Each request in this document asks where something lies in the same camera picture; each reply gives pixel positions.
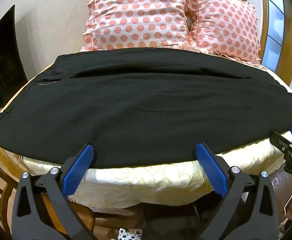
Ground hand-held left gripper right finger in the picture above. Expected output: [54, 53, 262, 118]
[195, 142, 279, 240]

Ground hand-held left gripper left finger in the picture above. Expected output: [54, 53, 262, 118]
[12, 144, 96, 240]

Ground black pants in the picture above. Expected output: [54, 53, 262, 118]
[0, 47, 292, 168]

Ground yellow patterned bedsheet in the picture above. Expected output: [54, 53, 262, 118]
[0, 64, 292, 209]

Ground white black-dotted cloth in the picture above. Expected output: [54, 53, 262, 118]
[117, 227, 142, 240]

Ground wooden framed window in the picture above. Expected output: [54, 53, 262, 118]
[226, 0, 292, 87]

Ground pink polka dot pillow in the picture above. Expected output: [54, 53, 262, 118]
[82, 0, 194, 52]
[185, 0, 263, 65]

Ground dark flat screen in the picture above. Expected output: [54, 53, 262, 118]
[0, 4, 28, 110]

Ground wooden bed frame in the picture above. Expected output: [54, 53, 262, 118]
[1, 170, 292, 240]

